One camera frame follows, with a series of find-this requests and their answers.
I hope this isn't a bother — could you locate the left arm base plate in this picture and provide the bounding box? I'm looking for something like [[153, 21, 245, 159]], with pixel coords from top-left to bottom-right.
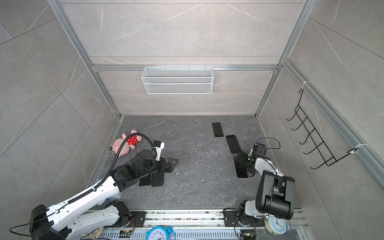
[[120, 211, 147, 228]]

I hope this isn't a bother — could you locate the crumpled patterned cloth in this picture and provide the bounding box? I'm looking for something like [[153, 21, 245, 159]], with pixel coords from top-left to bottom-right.
[[81, 228, 104, 240]]

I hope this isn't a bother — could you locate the black wire hook rack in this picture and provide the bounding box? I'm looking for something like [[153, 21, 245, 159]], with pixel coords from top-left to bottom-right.
[[286, 89, 367, 170]]

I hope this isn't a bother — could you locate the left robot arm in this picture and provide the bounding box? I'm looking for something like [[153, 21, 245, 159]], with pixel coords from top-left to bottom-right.
[[30, 150, 179, 240]]

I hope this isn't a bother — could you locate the pink pig plush toy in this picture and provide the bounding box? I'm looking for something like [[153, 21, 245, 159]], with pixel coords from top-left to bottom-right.
[[109, 134, 142, 157]]

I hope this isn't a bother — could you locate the long black phone right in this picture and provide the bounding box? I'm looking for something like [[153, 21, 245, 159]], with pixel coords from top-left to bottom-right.
[[234, 156, 248, 179]]

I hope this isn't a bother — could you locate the aluminium mounting rail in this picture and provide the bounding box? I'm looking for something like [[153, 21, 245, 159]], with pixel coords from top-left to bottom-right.
[[73, 209, 304, 231]]

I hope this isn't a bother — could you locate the cream alarm clock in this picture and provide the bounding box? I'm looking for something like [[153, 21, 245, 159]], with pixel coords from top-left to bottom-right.
[[264, 215, 290, 236]]

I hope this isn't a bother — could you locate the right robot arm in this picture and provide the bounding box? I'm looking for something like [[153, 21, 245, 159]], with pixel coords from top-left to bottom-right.
[[238, 153, 296, 226]]

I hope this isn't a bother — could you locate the blue alarm clock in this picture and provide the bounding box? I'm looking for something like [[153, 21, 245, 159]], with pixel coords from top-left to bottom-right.
[[146, 226, 174, 240]]

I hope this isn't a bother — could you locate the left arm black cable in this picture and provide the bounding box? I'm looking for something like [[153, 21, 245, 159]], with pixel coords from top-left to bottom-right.
[[92, 132, 155, 190]]

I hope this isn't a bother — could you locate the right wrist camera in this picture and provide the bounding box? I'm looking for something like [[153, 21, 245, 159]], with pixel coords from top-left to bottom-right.
[[253, 143, 267, 157]]

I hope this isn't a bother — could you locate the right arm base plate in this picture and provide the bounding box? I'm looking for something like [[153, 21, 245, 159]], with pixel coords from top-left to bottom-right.
[[223, 209, 265, 228]]

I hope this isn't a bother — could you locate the phone with pink edge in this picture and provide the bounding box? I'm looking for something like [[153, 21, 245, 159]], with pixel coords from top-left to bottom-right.
[[212, 122, 224, 138]]

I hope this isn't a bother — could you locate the black phone case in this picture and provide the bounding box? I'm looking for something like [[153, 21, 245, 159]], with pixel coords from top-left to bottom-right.
[[139, 174, 152, 187]]

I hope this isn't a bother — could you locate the wet wipes pack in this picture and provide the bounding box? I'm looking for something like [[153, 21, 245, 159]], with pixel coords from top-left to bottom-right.
[[109, 193, 122, 201]]

